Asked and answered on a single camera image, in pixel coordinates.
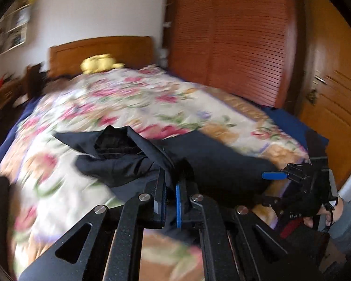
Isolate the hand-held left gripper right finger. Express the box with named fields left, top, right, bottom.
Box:
left=175, top=178, right=325, bottom=281

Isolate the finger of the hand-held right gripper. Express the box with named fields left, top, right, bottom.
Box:
left=259, top=195, right=299, bottom=220
left=262, top=162, right=312, bottom=185

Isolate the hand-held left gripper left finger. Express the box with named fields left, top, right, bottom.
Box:
left=19, top=168, right=168, bottom=281

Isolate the black coat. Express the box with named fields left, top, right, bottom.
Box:
left=54, top=125, right=284, bottom=240

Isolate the person's right forearm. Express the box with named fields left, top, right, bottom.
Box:
left=328, top=200, right=351, bottom=255

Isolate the person's right hand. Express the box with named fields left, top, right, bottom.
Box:
left=304, top=198, right=345, bottom=229

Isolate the floral quilted blanket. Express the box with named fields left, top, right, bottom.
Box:
left=0, top=64, right=311, bottom=281

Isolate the wooden door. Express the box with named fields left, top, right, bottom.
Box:
left=298, top=0, right=351, bottom=188

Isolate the wooden slatted wardrobe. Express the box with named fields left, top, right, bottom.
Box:
left=164, top=0, right=304, bottom=109

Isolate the yellow plush toy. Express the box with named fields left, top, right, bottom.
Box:
left=80, top=53, right=126, bottom=74

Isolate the wooden bed headboard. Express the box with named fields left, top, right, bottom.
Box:
left=48, top=36, right=155, bottom=78

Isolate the wooden chair with dark cloth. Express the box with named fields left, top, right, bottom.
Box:
left=26, top=63, right=48, bottom=98

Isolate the long wooden cabinet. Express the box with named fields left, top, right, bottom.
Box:
left=0, top=76, right=28, bottom=123

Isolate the metal door handle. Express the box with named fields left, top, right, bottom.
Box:
left=306, top=74, right=328, bottom=106

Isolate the wall shelf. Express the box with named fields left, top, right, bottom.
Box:
left=0, top=0, right=36, bottom=57

